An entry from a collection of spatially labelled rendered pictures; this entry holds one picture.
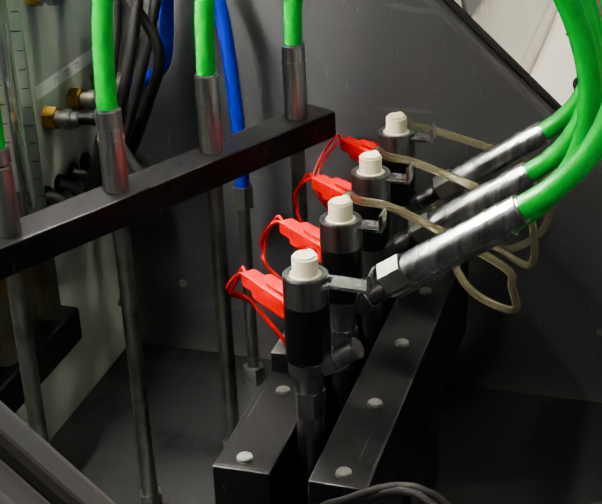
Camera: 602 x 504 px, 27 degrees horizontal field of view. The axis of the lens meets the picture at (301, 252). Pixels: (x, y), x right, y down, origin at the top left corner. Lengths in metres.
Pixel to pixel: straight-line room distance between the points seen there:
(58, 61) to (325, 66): 0.22
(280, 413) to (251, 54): 0.35
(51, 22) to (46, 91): 0.05
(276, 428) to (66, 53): 0.39
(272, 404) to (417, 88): 0.31
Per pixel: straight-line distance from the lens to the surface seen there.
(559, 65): 1.48
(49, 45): 1.02
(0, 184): 0.81
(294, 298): 0.75
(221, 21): 1.01
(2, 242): 0.82
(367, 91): 1.04
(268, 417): 0.83
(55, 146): 1.04
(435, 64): 1.02
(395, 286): 0.73
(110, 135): 0.85
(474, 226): 0.70
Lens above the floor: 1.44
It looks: 27 degrees down
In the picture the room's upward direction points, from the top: 2 degrees counter-clockwise
